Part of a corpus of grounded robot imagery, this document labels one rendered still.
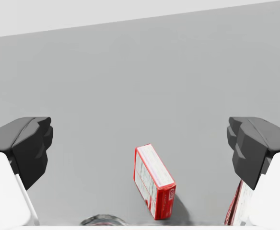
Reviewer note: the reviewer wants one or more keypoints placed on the brown and white carton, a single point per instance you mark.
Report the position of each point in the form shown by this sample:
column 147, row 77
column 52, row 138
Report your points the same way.
column 240, row 206

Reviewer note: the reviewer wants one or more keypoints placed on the red and white can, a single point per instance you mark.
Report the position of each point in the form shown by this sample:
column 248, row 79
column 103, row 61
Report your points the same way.
column 101, row 220

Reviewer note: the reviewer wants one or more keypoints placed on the red carton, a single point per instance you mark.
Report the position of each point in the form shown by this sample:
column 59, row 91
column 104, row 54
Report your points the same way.
column 152, row 177

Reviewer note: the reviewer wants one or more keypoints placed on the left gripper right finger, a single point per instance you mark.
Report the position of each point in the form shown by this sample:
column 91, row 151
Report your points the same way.
column 252, row 148

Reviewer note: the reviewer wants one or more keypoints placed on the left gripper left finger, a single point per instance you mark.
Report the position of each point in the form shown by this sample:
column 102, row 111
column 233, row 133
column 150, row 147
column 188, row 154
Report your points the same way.
column 27, row 148

